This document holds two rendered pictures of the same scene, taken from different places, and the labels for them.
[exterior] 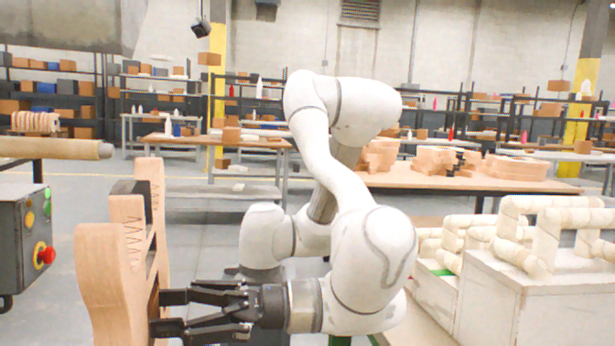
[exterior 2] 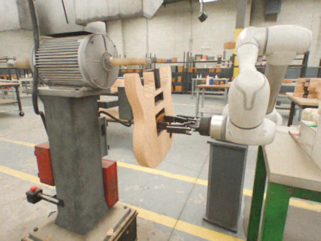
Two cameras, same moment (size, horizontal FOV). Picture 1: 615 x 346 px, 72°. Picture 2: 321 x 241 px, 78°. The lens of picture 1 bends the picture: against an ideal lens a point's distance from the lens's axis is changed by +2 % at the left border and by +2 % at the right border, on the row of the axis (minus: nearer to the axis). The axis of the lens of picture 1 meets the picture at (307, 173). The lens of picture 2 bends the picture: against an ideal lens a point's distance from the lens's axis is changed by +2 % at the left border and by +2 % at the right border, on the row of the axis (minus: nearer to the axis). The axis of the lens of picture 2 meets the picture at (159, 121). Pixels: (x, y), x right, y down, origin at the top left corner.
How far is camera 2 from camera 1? 0.27 m
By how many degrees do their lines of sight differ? 35
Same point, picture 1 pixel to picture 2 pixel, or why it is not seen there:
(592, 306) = not seen: outside the picture
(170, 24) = (217, 34)
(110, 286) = (134, 95)
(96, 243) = (129, 79)
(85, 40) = (133, 12)
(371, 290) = (240, 111)
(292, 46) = not seen: hidden behind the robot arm
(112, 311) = (137, 106)
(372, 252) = (237, 89)
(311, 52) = not seen: hidden behind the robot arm
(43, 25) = (122, 10)
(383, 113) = (296, 43)
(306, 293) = (219, 120)
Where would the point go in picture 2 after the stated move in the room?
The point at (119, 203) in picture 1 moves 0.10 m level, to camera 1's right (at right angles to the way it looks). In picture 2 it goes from (145, 75) to (168, 75)
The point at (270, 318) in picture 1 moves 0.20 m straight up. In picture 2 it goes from (201, 128) to (205, 72)
